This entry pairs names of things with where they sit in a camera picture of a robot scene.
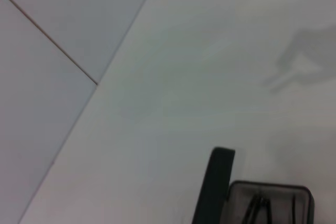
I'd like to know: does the black glasses case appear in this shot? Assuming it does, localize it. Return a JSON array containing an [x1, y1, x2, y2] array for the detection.
[[191, 147, 315, 224]]

